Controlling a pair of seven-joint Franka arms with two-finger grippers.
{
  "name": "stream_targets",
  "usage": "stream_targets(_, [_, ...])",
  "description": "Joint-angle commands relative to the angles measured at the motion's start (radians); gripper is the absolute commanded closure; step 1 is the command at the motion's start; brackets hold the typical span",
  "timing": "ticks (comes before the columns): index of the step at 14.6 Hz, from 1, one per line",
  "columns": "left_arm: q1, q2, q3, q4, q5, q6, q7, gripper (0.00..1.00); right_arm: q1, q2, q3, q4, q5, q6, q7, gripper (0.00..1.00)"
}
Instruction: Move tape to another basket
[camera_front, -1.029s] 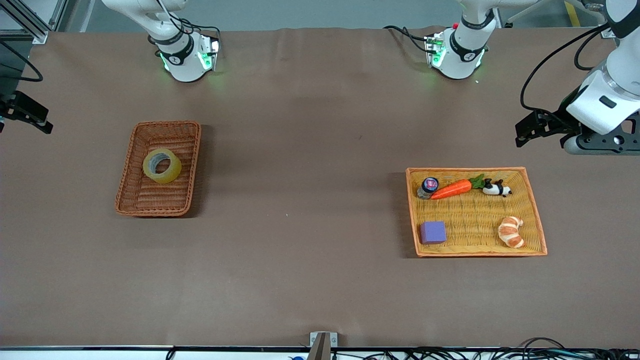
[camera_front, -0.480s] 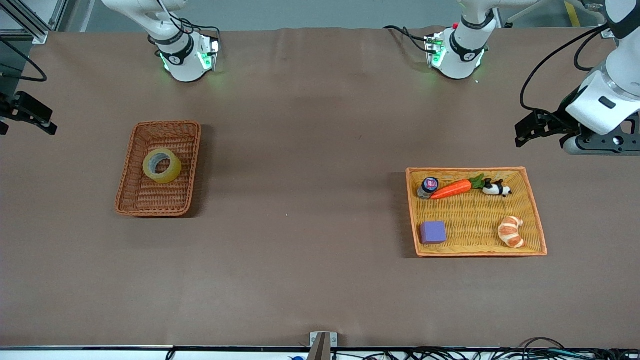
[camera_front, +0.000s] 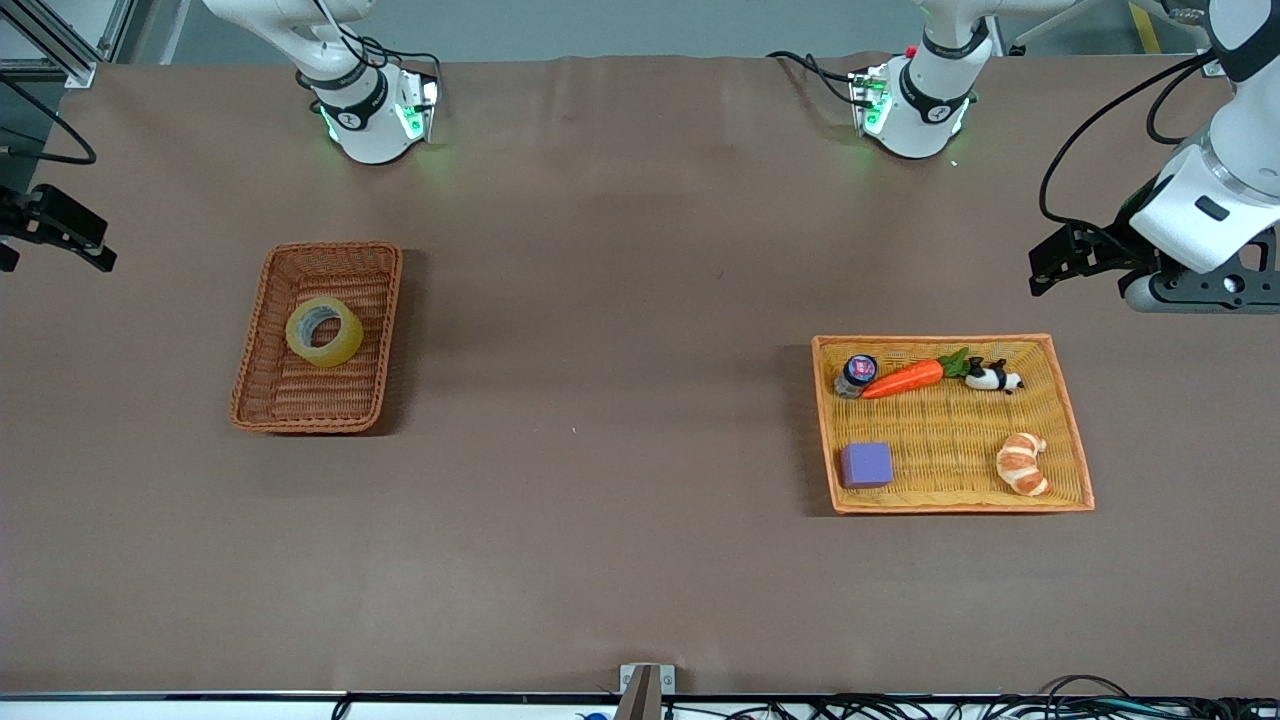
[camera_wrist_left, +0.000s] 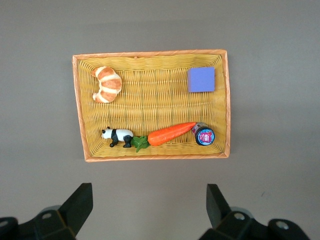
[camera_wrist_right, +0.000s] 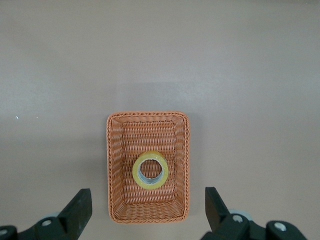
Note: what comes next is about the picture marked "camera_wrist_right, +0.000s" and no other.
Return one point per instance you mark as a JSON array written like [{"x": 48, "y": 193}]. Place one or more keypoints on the brown wicker basket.
[{"x": 147, "y": 207}]

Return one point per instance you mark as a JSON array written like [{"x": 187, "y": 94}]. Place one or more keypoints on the yellow packing tape roll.
[{"x": 136, "y": 175}]

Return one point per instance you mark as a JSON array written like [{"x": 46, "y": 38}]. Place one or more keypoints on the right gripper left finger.
[{"x": 75, "y": 212}]

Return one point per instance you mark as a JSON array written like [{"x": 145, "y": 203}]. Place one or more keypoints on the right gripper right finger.
[{"x": 217, "y": 215}]

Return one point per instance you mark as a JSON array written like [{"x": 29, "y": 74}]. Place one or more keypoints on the brown table cover sheet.
[{"x": 160, "y": 50}]

